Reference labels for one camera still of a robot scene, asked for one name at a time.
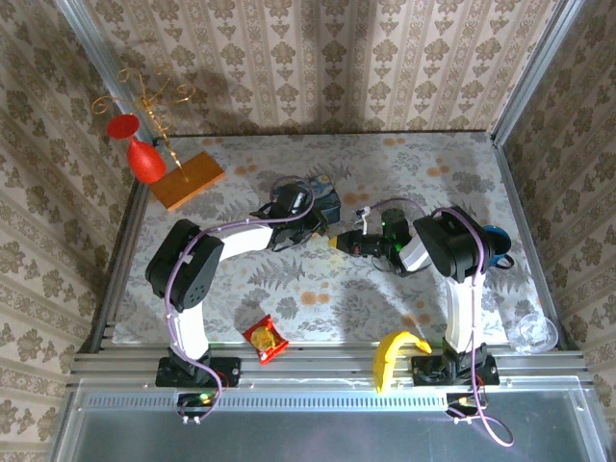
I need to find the starry night painted box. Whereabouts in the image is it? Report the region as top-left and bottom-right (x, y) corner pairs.
(302, 173), (344, 228)

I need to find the floral tablecloth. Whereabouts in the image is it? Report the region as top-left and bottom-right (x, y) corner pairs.
(113, 132), (554, 346)

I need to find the orange wooden block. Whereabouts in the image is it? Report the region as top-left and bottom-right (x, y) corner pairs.
(149, 151), (227, 213)

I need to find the yellow banana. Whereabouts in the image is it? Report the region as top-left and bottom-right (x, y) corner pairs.
(372, 329), (433, 395)

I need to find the red snack packet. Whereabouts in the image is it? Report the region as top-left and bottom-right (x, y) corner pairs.
(243, 315), (290, 367)

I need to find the blue cup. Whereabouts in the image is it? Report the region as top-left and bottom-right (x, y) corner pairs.
(480, 224), (515, 270)

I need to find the red plastic wine glass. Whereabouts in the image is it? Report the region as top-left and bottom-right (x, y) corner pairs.
(106, 114), (167, 185)

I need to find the black power connector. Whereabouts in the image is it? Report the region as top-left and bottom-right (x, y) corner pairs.
(446, 393), (488, 425)
(174, 392), (217, 425)

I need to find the clear plastic cup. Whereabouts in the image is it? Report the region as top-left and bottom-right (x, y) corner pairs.
(511, 312), (560, 356)

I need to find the grey metal sheet tray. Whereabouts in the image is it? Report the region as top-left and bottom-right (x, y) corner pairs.
(50, 384), (615, 462)

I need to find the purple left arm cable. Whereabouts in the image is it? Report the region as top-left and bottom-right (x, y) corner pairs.
(163, 176), (319, 421)

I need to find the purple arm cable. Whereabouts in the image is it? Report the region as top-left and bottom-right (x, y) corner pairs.
(368, 196), (515, 449)
(163, 176), (319, 421)

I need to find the aluminium frame rail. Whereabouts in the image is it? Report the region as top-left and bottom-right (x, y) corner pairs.
(66, 340), (592, 387)

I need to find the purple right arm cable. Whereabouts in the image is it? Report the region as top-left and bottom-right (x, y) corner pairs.
(368, 196), (515, 449)

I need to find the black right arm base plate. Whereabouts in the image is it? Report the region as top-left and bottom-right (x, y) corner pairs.
(411, 354), (501, 387)

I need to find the grey slotted cable duct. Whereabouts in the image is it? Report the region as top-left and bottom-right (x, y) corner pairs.
(85, 395), (447, 410)

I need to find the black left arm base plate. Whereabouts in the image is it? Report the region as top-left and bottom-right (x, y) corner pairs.
(154, 356), (243, 389)

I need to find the gold wire stand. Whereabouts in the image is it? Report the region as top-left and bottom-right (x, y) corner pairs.
(91, 64), (197, 183)

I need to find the aluminium frame post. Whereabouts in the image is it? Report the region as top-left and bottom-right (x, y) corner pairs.
(489, 0), (587, 145)
(53, 0), (160, 145)

